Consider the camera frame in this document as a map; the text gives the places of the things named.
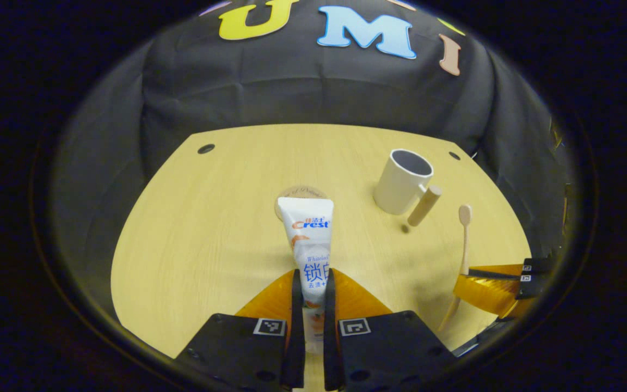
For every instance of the black backdrop cloth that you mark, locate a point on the black backdrop cloth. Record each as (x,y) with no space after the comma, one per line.
(302,87)

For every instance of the white toothpaste tube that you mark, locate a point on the white toothpaste tube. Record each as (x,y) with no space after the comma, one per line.
(308,245)

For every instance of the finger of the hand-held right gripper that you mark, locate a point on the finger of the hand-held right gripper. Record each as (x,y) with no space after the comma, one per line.
(487,294)
(536,265)

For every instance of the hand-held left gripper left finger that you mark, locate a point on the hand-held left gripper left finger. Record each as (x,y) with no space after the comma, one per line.
(296,326)

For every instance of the cream toothbrush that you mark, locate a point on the cream toothbrush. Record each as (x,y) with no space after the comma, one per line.
(465,239)

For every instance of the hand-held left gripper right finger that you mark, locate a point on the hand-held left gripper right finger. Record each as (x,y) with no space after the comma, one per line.
(329,337)

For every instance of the round wooden coaster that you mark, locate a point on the round wooden coaster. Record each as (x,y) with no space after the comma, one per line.
(302,191)

